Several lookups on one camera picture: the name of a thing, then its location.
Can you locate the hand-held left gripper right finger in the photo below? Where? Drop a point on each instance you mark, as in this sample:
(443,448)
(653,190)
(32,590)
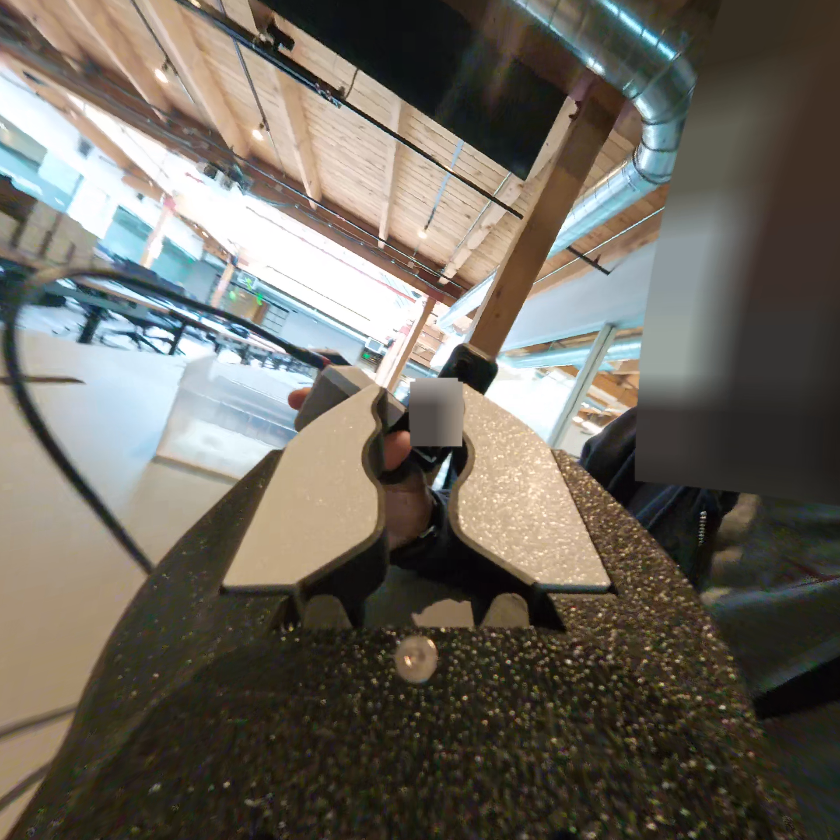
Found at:
(525,512)

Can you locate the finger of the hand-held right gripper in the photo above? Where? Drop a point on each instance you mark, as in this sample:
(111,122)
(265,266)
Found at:
(334,390)

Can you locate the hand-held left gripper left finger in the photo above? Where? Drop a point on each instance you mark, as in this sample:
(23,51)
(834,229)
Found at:
(308,512)

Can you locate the clear plastic organizer box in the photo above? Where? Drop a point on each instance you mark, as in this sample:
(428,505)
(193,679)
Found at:
(216,420)

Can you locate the person's right hand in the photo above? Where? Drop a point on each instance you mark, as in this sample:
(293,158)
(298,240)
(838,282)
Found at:
(407,505)

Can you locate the black wristwatch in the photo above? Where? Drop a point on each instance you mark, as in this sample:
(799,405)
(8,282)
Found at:
(428,529)

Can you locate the person's torso in zip jacket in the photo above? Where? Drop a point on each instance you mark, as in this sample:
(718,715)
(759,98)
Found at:
(656,512)

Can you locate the black ceiling panel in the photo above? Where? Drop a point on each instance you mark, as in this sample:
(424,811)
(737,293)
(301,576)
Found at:
(426,52)

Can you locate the row of cardboard boxes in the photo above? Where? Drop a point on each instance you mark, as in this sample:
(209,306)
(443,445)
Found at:
(46,229)

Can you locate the white glass partition frame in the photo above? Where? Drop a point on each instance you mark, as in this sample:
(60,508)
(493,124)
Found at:
(584,380)

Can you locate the wooden post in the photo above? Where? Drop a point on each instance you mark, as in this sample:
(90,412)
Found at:
(544,229)

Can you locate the silver air duct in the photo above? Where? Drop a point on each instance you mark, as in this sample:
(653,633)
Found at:
(656,85)

